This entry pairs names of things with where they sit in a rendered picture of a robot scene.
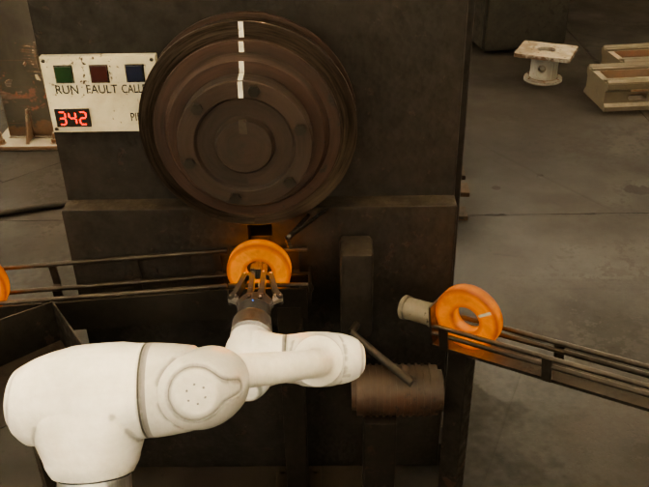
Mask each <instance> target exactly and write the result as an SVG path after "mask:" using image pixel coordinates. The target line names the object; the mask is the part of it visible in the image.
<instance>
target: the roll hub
mask: <svg viewBox="0 0 649 487"><path fill-rule="evenodd" d="M238 77H239V74H238V73H233V74H227V75H223V76H220V77H218V78H216V79H214V80H212V81H210V82H208V83H207V84H205V85H204V86H203V87H201V88H200V89H199V90H198V91H197V92H196V93H195V94H194V95H193V96H192V97H191V99H190V100H189V102H188V103H187V105H186V107H185V109H184V111H183V115H182V117H181V119H180V122H179V125H178V130H177V149H178V154H179V157H180V160H181V163H182V165H183V163H184V161H185V159H186V158H193V159H194V161H195V162H196V164H195V166H194V168H193V169H186V168H185V166H184V165H183V168H184V170H185V172H186V173H187V175H188V176H189V178H190V179H191V180H192V181H193V182H194V183H195V184H196V185H197V186H198V187H199V188H201V189H202V190H204V191H205V192H206V193H207V194H209V195H210V196H212V197H214V198H216V199H218V200H221V201H223V202H227V203H230V204H233V203H232V202H231V200H230V197H231V195H232V193H238V194H239V195H240V197H241V200H240V202H239V203H238V204H235V205H242V206H255V205H262V204H266V203H269V202H272V201H274V200H277V199H279V198H281V197H283V196H284V195H286V194H287V193H289V192H290V191H291V190H293V189H294V188H295V187H296V186H297V185H298V184H299V182H300V181H301V180H302V178H303V177H304V175H305V173H306V171H307V169H308V167H309V164H310V161H311V157H312V149H313V131H312V126H311V122H310V119H309V116H308V114H307V112H306V110H305V108H304V106H303V105H302V103H301V102H300V100H299V99H298V98H297V97H296V96H295V95H294V94H293V93H292V92H291V91H290V90H289V89H288V88H286V87H285V86H284V85H282V84H280V83H279V82H277V81H275V80H273V79H270V78H268V77H265V76H262V75H258V74H253V73H245V74H244V75H243V79H242V80H238ZM241 81H242V90H243V99H239V94H238V82H241ZM256 85H257V86H258V88H259V89H260V94H259V96H258V97H257V98H251V97H250V96H249V94H248V93H247V91H248V89H249V87H250V86H256ZM193 103H200V104H201V106H202V107H203V108H204V109H203V111H202V113H201V115H193V113H192V112H191V110H190V109H191V107H192V105H193ZM300 124H304V125H305V127H306V129H307V131H306V132H305V133H304V135H297V134H296V132H295V127H296V125H300ZM286 177H293V179H294V180H295V181H296V183H295V185H294V186H293V187H285V185H284V184H283V183H284V181H285V179H286Z"/></svg>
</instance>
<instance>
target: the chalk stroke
mask: <svg viewBox="0 0 649 487"><path fill-rule="evenodd" d="M238 25H239V38H244V35H243V21H238ZM239 52H244V49H243V42H239ZM239 68H240V73H239V77H238V80H242V79H243V75H244V65H243V61H239ZM238 94H239V99H243V90H242V81H241V82H238Z"/></svg>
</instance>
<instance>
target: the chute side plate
mask: <svg viewBox="0 0 649 487"><path fill-rule="evenodd" d="M233 290H234V289H228V292H229V294H230V293H231V292H233ZM278 290H279V291H280V292H281V293H282V295H283V304H278V303H277V304H274V305H273V309H272V310H271V311H270V318H277V307H301V318H307V317H308V305H307V288H278ZM228 292H227V289H219V290H206V291H193V292H180V293H168V294H155V295H143V296H131V297H118V298H105V299H92V300H80V301H56V302H54V303H55V304H56V306H57V307H58V309H59V310H60V311H61V313H62V314H63V316H64V317H65V319H66V320H67V321H68V323H69V324H70V326H71V327H72V329H73V330H75V329H100V328H114V327H126V326H139V325H152V324H165V323H178V322H191V321H204V320H216V319H230V318H234V316H235V315H236V314H237V312H238V309H237V306H236V305H235V304H233V305H229V303H228ZM44 303H46V302H44ZM42 304H43V303H30V304H18V305H5V306H0V319H2V318H5V317H8V316H11V315H13V314H15V313H18V312H21V311H24V310H27V309H30V308H33V307H36V306H39V305H42Z"/></svg>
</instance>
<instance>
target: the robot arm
mask: <svg viewBox="0 0 649 487"><path fill-rule="evenodd" d="M256 279H260V286H259V291H258V292H254V290H255V281H256ZM248 280H249V282H248ZM267 280H268V281H269V285H270V288H271V291H272V294H273V296H272V299H271V298H270V297H269V296H268V295H267V294H266V284H267ZM247 282H248V287H247V293H246V294H244V295H243V296H242V297H241V298H240V295H241V293H242V291H243V289H244V287H245V285H246V284H247ZM228 303H229V305H233V304H235V305H236V306H237V309H238V312H237V314H236V315H235V316H234V319H233V323H232V329H231V333H230V338H229V339H228V341H227V343H226V347H225V348H224V347H220V346H213V345H211V346H204V347H200V348H198V347H197V346H195V345H188V344H176V343H134V342H125V341H123V342H106V343H95V344H85V345H77V346H71V347H68V348H66V349H62V350H59V351H55V352H52V353H49V354H46V355H44V356H41V357H38V358H35V359H33V360H31V361H29V362H28V363H26V364H24V365H22V366H21V367H19V368H17V369H16V370H15V372H14V373H13V374H12V376H11V377H10V379H9V380H8V383H7V386H6V389H5V394H4V403H3V408H4V417H5V420H6V423H7V425H8V426H9V429H10V431H11V433H12V434H13V435H14V436H15V437H16V438H17V439H18V440H19V441H20V442H22V443H23V444H25V445H28V446H34V447H35V448H36V450H37V451H38V454H39V456H40V458H41V460H42V463H43V467H44V470H45V471H46V472H47V474H48V475H49V477H50V478H51V480H53V481H56V482H57V485H56V487H132V480H131V472H133V471H134V469H135V467H136V465H137V464H138V461H139V459H140V456H141V450H142V446H143V443H144V440H145V439H149V438H159V437H166V436H172V435H177V434H181V433H186V432H191V431H193V430H206V429H210V428H213V427H215V426H217V425H220V424H222V423H223V422H225V421H227V420H228V419H229V418H231V417H232V416H233V415H234V414H235V413H236V412H237V411H238V410H239V409H240V408H241V406H242V405H243V404H244V402H249V401H254V400H257V399H258V398H260V397H261V396H262V395H263V394H264V393H265V392H266V391H267V390H268V389H269V387H271V386H274V385H278V384H286V383H287V384H298V385H300V386H303V387H333V386H336V385H342V384H346V383H349V382H351V381H354V380H355V379H357V378H359V377H360V375H361V374H362V373H363V371H364V369H365V362H366V357H365V349H364V347H363V345H362V344H361V343H360V342H359V340H358V339H356V338H354V337H352V336H349V335H347V334H344V333H339V332H329V331H307V332H300V333H294V334H280V333H274V332H272V326H271V318H270V311H271V310H272V309H273V305H274V304H277V303H278V304H283V295H282V293H281V292H280V291H279V290H278V287H277V284H276V280H275V277H274V274H273V272H268V265H267V264H264V262H260V261H256V264H252V265H251V268H250V272H243V273H242V274H241V276H240V279H239V281H238V283H237V285H236V286H235V288H234V290H233V292H231V293H230V294H229V295H228Z"/></svg>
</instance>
